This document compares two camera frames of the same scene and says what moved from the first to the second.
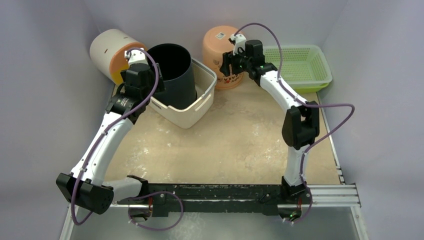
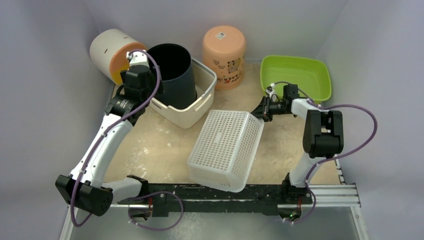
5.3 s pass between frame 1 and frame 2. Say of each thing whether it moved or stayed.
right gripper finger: moved
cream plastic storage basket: stayed
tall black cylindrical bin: stayed
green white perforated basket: moved
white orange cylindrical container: stayed
